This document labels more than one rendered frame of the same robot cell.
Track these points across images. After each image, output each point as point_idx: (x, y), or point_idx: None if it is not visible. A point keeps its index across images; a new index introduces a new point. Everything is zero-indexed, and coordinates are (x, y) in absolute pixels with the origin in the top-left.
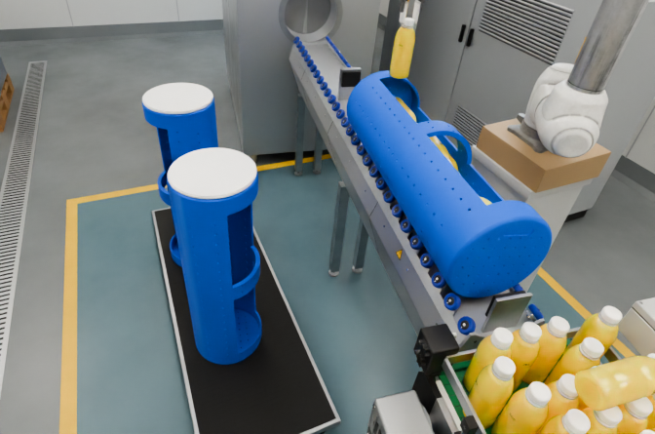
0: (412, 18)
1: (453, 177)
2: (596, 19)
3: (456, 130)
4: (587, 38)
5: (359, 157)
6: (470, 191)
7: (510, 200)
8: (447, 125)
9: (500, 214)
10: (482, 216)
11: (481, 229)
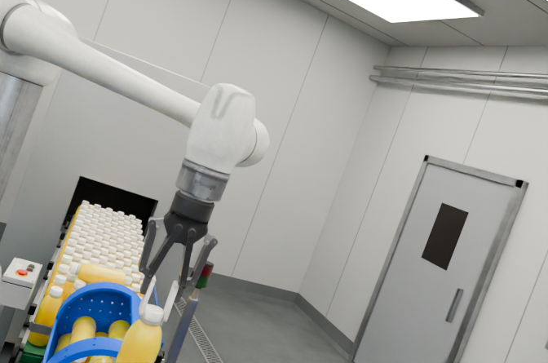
0: (144, 307)
1: (137, 316)
2: (13, 161)
3: (78, 347)
4: (4, 182)
5: None
6: (134, 305)
7: (112, 289)
8: (94, 345)
9: (128, 289)
10: (137, 298)
11: (141, 299)
